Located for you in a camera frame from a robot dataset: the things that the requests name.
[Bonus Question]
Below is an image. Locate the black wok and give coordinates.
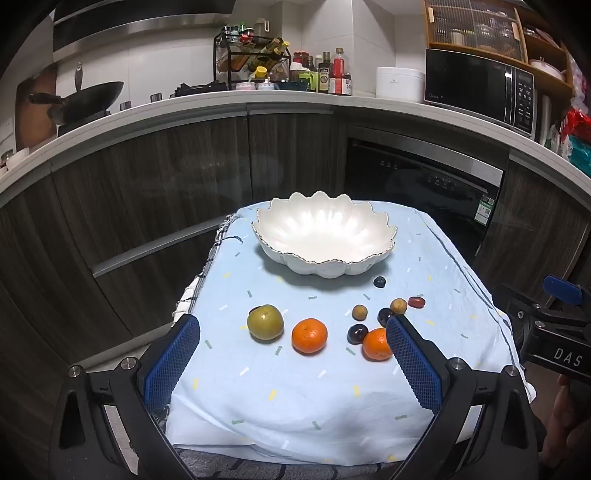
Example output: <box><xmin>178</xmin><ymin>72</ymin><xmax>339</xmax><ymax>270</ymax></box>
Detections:
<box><xmin>28</xmin><ymin>65</ymin><xmax>125</xmax><ymax>125</ymax></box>

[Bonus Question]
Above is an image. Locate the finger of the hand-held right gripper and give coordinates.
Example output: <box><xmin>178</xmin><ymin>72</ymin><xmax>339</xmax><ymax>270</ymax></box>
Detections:
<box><xmin>542</xmin><ymin>275</ymin><xmax>583</xmax><ymax>306</ymax></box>
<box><xmin>494</xmin><ymin>282</ymin><xmax>548</xmax><ymax>324</ymax></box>

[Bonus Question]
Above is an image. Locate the wooden shelf cabinet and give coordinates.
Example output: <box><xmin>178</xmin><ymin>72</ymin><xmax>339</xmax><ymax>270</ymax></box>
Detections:
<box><xmin>425</xmin><ymin>0</ymin><xmax>573</xmax><ymax>93</ymax></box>

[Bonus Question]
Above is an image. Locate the dark wood kitchen cabinet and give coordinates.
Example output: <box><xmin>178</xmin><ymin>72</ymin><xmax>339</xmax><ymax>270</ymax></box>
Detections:
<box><xmin>0</xmin><ymin>104</ymin><xmax>348</xmax><ymax>370</ymax></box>

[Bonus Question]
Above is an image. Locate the red liquid bottle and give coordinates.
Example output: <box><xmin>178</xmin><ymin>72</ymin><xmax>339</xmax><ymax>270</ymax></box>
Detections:
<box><xmin>333</xmin><ymin>47</ymin><xmax>352</xmax><ymax>96</ymax></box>

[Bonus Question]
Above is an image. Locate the white scalloped bowl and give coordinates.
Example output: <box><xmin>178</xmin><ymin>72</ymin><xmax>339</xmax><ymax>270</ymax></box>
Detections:
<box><xmin>252</xmin><ymin>190</ymin><xmax>399</xmax><ymax>279</ymax></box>

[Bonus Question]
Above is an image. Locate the light blue patterned cloth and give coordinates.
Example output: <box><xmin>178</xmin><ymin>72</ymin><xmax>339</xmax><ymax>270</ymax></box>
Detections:
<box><xmin>164</xmin><ymin>199</ymin><xmax>536</xmax><ymax>464</ymax></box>

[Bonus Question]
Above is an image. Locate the built-in black dishwasher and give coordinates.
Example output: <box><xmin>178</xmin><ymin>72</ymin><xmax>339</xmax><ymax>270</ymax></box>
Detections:
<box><xmin>344</xmin><ymin>136</ymin><xmax>506</xmax><ymax>264</ymax></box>

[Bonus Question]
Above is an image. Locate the red plastic bag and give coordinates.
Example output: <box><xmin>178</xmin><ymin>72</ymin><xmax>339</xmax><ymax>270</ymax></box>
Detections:
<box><xmin>561</xmin><ymin>108</ymin><xmax>591</xmax><ymax>144</ymax></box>

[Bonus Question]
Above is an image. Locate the wooden cutting board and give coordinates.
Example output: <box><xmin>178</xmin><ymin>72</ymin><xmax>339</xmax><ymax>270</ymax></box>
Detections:
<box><xmin>15</xmin><ymin>62</ymin><xmax>60</xmax><ymax>151</ymax></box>

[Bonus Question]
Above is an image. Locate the steel range hood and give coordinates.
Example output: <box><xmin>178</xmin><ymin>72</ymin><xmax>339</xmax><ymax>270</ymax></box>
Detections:
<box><xmin>53</xmin><ymin>0</ymin><xmax>236</xmax><ymax>51</ymax></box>

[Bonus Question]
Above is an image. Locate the black microwave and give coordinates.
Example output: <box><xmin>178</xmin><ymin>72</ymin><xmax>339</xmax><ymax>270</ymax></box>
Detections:
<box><xmin>424</xmin><ymin>48</ymin><xmax>539</xmax><ymax>139</ymax></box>

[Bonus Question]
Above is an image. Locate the black gas stove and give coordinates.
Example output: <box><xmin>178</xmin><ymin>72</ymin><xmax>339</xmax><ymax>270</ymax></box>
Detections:
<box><xmin>171</xmin><ymin>80</ymin><xmax>229</xmax><ymax>97</ymax></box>

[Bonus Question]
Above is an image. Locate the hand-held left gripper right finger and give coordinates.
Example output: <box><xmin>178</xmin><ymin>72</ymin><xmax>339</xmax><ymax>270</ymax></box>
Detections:
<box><xmin>385</xmin><ymin>315</ymin><xmax>541</xmax><ymax>480</ymax></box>

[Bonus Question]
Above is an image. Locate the white rice cooker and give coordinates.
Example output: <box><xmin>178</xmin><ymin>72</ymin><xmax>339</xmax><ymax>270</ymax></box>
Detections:
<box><xmin>375</xmin><ymin>67</ymin><xmax>426</xmax><ymax>103</ymax></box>

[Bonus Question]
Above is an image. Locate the orange mandarin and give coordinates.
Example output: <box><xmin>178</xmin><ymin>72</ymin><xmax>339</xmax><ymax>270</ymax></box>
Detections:
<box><xmin>291</xmin><ymin>318</ymin><xmax>329</xmax><ymax>355</ymax></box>
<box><xmin>361</xmin><ymin>328</ymin><xmax>394</xmax><ymax>362</ymax></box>

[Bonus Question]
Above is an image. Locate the dark sauce bottle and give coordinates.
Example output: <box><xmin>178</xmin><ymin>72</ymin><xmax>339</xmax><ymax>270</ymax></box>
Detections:
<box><xmin>318</xmin><ymin>52</ymin><xmax>334</xmax><ymax>93</ymax></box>

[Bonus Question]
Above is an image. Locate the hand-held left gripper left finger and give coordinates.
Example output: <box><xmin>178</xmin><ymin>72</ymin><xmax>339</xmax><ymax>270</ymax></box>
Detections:
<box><xmin>48</xmin><ymin>314</ymin><xmax>201</xmax><ymax>480</ymax></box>

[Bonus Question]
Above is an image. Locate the black spice rack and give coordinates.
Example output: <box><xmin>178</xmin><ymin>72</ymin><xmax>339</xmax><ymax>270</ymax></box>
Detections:
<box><xmin>213</xmin><ymin>33</ymin><xmax>293</xmax><ymax>90</ymax></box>

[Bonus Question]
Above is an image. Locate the person's right hand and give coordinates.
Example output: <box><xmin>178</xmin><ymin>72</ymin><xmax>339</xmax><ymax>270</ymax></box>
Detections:
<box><xmin>540</xmin><ymin>374</ymin><xmax>591</xmax><ymax>469</ymax></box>

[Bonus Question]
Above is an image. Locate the green apple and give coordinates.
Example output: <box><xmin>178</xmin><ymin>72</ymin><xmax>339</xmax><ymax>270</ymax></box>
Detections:
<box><xmin>246</xmin><ymin>304</ymin><xmax>284</xmax><ymax>342</ymax></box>

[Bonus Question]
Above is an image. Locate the narrow dark wood cabinet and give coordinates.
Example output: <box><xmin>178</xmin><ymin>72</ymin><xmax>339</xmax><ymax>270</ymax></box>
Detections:
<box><xmin>478</xmin><ymin>157</ymin><xmax>591</xmax><ymax>296</ymax></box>

